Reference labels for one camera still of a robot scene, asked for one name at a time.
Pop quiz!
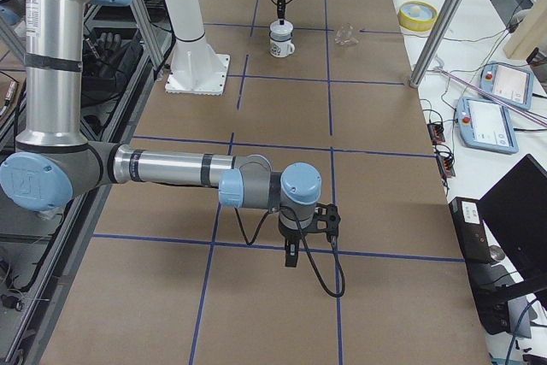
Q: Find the lower orange circuit board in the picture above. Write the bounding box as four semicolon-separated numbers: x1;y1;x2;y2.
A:
436;152;456;179

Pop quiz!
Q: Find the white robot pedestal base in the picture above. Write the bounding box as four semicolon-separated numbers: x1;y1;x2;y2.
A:
165;0;230;96

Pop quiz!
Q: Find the orange circuit board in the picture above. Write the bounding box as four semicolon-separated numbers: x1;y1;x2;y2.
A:
436;152;456;179
426;122;445;144

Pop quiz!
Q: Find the upper orange circuit board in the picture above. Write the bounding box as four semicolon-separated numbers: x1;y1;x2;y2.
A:
426;122;445;144

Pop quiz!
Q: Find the black box with label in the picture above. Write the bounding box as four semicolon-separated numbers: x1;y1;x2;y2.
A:
449;197;491;263

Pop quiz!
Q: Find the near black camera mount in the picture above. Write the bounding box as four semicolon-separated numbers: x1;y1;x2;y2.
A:
303;203;341;244

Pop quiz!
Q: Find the white enamel cup lid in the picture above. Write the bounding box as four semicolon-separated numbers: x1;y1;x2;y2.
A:
269;20;294;41

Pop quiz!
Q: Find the wooden plank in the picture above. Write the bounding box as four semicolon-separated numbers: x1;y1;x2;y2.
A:
503;0;547;60

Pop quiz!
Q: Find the yellow tape roll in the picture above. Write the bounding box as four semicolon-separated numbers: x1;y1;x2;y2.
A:
397;1;438;32

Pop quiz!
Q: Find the lower teach pendant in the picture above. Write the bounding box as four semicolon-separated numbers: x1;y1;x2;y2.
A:
456;97;519;154

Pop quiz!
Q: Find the teach pendant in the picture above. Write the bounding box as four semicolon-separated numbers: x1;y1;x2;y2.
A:
479;62;533;110
456;97;519;154

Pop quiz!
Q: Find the white enamel cup blue rim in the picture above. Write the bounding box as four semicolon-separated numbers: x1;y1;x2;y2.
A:
269;35;295;58

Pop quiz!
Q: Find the upper teach pendant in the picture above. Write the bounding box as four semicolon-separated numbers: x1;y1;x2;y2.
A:
479;62;533;110

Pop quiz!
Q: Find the clear glass funnel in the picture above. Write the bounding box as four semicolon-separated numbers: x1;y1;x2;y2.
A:
334;23;359;47

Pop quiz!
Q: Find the black laptop computer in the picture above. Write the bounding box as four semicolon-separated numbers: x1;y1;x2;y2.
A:
468;153;547;336

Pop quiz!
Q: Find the aluminium frame post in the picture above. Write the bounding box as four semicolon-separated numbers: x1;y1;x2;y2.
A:
409;0;462;88

